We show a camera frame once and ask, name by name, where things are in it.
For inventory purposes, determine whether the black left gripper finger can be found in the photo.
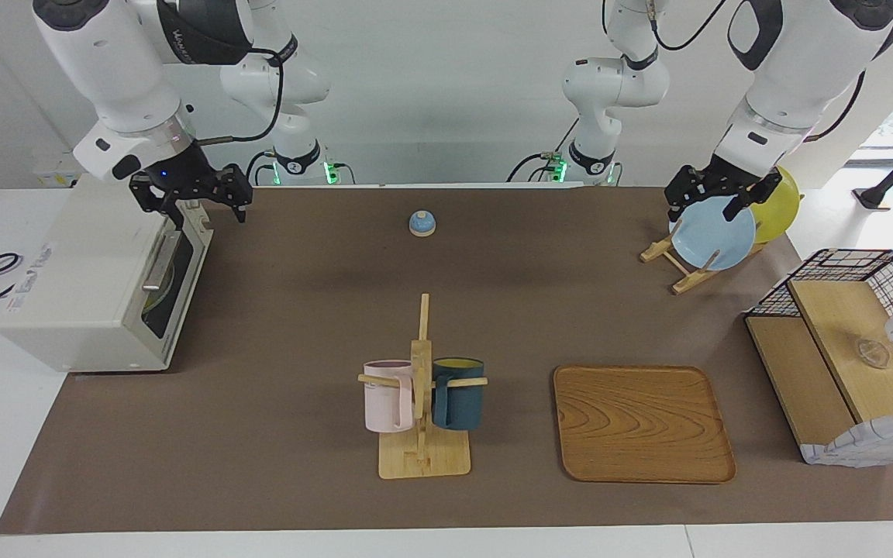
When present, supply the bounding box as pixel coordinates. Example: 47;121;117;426
664;167;702;225
722;172;783;222

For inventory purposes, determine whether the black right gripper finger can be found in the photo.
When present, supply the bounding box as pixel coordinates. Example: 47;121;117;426
129;180;184;232
217;166;253;225

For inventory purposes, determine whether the toaster oven glass door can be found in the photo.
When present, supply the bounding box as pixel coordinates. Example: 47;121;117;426
139;198;215;370

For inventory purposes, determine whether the mint green plate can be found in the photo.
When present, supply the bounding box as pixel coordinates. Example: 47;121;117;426
142;263;177;315

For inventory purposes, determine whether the cream white toaster oven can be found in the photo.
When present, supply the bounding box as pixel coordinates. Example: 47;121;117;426
0;174;215;374

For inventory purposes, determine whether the yellow plate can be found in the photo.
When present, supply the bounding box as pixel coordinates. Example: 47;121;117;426
749;164;801;244

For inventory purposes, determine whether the light blue plate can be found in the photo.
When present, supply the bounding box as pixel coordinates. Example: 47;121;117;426
670;195;757;271

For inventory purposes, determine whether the wooden plate rack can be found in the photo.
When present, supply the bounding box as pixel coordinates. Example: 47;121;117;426
640;225;767;295

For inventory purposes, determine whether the small clear glass piece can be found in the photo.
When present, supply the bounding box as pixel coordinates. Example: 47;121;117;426
853;339;891;369

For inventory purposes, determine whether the brown wooden tray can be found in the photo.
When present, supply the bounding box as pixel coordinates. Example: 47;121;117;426
553;365;736;484

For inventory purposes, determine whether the brown table mat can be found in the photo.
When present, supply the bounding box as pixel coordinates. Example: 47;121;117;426
0;186;893;536

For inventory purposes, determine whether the pink mug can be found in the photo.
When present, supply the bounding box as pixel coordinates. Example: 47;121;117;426
363;360;415;433

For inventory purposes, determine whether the white checked cloth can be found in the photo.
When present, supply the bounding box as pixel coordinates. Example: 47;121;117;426
799;409;893;467

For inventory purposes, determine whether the dark blue mug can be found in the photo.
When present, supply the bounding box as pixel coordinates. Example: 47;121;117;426
432;357;484;431

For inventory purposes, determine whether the wooden mug rack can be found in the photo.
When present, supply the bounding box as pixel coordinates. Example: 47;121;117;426
358;294;488;480

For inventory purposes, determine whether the black right base cable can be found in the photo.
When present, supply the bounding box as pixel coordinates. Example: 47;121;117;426
243;150;277;187

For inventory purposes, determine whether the black base cable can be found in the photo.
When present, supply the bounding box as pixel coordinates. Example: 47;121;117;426
243;150;277;187
507;116;579;184

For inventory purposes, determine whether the white wall box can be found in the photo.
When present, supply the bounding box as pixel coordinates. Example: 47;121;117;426
32;151;84;189

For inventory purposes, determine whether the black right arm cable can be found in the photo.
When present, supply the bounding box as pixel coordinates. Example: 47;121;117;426
197;48;285;145

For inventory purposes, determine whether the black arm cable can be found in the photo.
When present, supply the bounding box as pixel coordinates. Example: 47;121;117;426
197;48;285;145
648;0;728;53

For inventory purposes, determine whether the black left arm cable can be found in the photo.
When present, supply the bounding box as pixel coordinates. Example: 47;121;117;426
648;0;728;53

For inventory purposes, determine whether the black left base cable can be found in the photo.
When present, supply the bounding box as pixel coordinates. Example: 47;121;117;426
507;116;579;184

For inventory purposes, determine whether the wood and wire shelf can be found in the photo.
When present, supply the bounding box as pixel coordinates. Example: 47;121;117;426
744;249;893;467

